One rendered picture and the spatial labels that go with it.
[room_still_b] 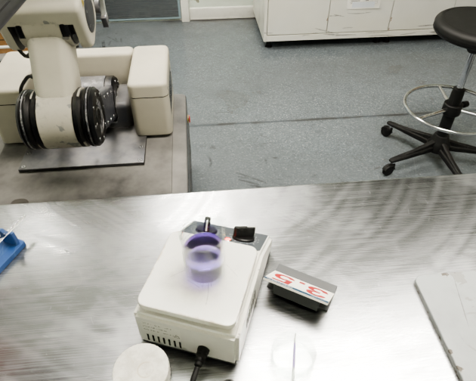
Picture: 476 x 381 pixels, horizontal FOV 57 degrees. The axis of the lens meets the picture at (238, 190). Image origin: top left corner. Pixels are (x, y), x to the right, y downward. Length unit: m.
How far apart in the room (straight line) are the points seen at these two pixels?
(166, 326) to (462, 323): 0.38
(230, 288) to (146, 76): 1.08
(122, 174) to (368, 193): 0.87
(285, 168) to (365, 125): 0.56
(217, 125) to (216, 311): 1.82
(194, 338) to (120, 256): 0.21
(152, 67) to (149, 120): 0.18
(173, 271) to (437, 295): 0.36
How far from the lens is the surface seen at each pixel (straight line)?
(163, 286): 0.54
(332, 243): 0.71
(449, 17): 1.93
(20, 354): 0.65
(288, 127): 2.28
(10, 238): 0.75
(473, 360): 0.64
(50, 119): 1.30
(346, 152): 2.16
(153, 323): 0.55
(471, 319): 0.68
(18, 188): 1.51
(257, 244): 0.62
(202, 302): 0.52
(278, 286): 0.61
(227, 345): 0.54
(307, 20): 3.02
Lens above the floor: 1.27
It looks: 42 degrees down
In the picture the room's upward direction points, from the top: straight up
